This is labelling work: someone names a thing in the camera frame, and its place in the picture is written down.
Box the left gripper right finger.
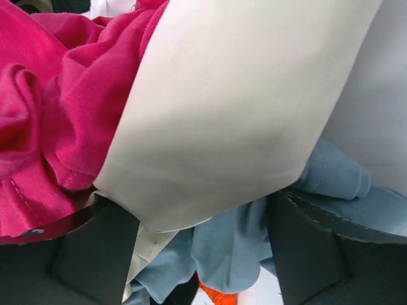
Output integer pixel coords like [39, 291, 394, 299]
[266, 191, 406, 304]

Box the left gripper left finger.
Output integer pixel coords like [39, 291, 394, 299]
[1, 198, 139, 304]

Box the blue-grey cloth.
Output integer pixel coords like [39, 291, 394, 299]
[135, 140, 406, 303]

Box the beige cloth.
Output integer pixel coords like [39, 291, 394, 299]
[94, 1, 381, 233]

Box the magenta cloth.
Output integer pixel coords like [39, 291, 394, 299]
[1, 1, 167, 237]

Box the black cloth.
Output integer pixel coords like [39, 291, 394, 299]
[30, 1, 199, 304]

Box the orange cloth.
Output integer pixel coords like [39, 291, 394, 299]
[198, 278, 238, 305]

